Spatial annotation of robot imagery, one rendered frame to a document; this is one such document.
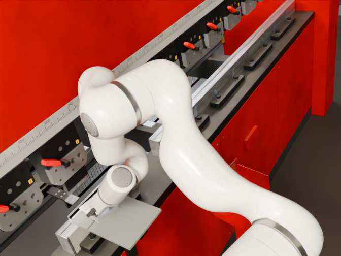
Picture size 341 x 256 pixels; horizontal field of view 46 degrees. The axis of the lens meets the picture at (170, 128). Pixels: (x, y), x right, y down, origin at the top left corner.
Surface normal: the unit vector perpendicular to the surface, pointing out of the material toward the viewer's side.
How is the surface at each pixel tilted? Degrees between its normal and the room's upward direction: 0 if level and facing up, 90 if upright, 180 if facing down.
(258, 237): 10
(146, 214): 0
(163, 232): 90
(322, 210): 0
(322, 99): 90
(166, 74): 36
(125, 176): 40
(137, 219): 0
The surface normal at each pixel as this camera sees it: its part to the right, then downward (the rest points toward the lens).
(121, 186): 0.33, -0.33
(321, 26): -0.54, 0.56
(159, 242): 0.82, 0.20
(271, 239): -0.07, -0.74
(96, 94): -0.28, -0.66
